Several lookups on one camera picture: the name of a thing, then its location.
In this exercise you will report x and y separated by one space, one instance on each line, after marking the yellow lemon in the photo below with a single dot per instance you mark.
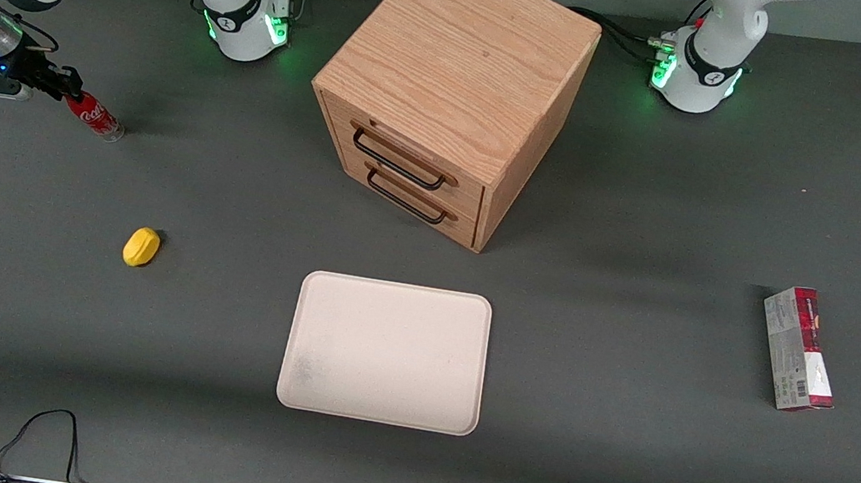
141 247

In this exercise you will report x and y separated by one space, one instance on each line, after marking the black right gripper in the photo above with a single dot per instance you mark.
33 69

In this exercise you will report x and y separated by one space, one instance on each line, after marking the beige rectangular tray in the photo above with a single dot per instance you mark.
385 353

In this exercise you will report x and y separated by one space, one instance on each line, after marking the wooden drawer cabinet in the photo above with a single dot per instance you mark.
465 53

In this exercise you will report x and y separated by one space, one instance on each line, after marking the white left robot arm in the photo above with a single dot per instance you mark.
711 70

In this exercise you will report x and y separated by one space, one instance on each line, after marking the red coke bottle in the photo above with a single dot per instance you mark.
96 117

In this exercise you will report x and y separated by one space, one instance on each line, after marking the red and grey carton box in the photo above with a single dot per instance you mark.
798 352

